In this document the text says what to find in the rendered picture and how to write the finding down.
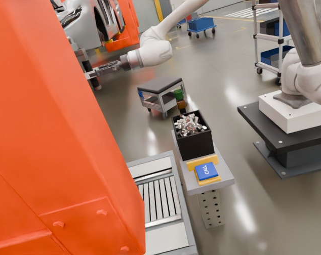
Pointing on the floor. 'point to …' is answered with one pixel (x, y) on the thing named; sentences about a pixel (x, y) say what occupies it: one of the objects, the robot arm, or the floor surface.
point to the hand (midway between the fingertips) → (90, 73)
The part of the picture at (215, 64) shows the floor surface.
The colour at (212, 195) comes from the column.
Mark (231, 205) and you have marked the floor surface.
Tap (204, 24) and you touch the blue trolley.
